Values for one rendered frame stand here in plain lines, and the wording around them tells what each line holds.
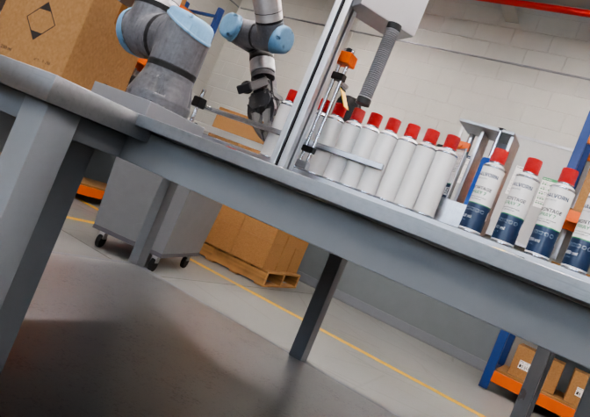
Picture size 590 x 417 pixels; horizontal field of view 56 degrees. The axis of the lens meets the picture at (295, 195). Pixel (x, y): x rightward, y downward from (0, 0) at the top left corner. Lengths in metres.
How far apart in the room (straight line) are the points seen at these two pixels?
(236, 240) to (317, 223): 4.37
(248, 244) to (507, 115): 2.96
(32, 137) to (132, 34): 0.61
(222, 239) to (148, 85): 3.99
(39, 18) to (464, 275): 1.34
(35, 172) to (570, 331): 0.73
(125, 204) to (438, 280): 3.33
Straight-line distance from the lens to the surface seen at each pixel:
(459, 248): 0.66
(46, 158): 0.90
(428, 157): 1.36
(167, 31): 1.32
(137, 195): 3.86
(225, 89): 7.63
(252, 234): 5.06
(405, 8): 1.45
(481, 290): 0.69
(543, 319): 0.68
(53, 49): 1.63
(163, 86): 1.28
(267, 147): 1.54
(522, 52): 6.36
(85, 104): 0.88
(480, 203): 1.31
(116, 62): 1.71
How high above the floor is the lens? 0.79
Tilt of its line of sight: 1 degrees up
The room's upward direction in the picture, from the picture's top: 22 degrees clockwise
